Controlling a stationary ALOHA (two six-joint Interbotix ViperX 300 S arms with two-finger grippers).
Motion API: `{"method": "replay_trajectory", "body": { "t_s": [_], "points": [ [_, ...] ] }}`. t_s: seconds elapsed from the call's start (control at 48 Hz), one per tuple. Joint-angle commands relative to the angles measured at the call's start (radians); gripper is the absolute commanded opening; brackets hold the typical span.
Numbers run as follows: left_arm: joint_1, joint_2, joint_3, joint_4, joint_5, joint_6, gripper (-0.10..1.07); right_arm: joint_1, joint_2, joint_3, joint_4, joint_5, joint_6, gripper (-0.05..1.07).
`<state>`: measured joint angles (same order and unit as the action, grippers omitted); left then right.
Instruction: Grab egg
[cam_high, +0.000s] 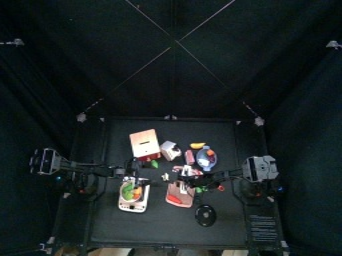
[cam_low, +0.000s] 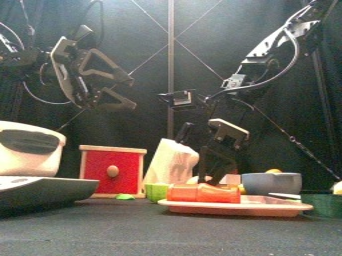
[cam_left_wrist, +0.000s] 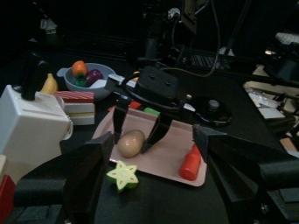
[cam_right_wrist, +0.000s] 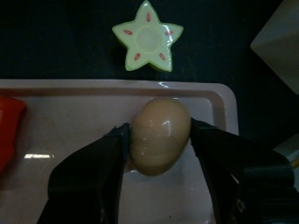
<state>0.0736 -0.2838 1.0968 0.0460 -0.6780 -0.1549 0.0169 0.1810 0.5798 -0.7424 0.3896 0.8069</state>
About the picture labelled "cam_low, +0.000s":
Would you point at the cream toy egg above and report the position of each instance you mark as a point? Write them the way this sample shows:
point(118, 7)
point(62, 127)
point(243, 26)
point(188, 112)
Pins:
point(193, 180)

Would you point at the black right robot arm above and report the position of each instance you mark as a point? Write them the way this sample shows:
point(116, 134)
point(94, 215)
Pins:
point(276, 50)

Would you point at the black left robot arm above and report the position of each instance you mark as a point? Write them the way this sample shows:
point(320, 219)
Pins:
point(22, 58)

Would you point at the red and white toy block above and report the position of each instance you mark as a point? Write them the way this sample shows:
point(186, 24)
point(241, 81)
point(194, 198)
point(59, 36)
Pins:
point(233, 179)

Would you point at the orange red toy food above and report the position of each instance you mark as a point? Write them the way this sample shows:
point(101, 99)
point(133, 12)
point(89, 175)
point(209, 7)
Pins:
point(201, 195)

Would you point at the orange toy in pot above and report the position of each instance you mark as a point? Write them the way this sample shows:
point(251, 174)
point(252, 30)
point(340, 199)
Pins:
point(275, 171)

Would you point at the grey blue toy pot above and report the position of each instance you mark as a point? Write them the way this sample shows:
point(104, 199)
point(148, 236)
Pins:
point(272, 185)

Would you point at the pink serving tray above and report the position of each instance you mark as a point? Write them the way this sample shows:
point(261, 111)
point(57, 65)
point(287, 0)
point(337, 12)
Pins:
point(241, 208)

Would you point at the small green toy piece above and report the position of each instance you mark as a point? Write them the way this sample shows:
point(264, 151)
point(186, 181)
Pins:
point(125, 197)

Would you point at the red wooden drawer box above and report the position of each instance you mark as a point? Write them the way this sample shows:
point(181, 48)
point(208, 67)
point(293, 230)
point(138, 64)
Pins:
point(98, 173)

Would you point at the green toy bowl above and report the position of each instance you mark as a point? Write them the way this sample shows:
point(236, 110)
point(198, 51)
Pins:
point(325, 205)

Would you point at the small orange toy food piece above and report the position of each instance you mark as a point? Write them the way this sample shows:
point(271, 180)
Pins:
point(339, 188)

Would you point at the white kitchen scale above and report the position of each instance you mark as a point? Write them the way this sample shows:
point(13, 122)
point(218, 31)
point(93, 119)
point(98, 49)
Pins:
point(45, 193)

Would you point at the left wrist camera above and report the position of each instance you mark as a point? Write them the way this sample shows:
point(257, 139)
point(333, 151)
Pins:
point(82, 33)

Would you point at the grey vertical frame pole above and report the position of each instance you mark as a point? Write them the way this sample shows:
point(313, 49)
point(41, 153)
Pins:
point(170, 66)

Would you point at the dark side frame post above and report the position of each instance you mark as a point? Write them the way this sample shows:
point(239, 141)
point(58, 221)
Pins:
point(319, 100)

